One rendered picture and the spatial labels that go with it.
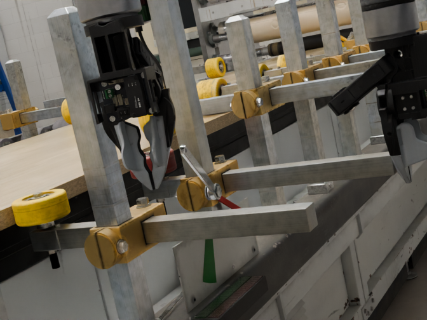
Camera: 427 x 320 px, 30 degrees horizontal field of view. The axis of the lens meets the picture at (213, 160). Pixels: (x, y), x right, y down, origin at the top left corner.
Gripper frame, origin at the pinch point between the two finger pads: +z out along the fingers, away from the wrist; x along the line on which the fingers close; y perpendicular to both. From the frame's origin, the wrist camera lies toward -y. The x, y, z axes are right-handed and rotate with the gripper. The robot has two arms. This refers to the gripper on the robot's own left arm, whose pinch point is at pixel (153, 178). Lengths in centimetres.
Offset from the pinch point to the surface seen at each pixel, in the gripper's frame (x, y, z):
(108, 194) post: -6.7, -1.9, 1.3
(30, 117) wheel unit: -65, -141, -4
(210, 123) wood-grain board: -1, -74, 2
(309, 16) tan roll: 27, -290, -16
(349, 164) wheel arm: 24.8, -21.2, 7.1
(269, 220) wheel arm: 13.4, 1.1, 7.7
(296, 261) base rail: 13, -46, 28
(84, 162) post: -9.0, -2.8, -3.4
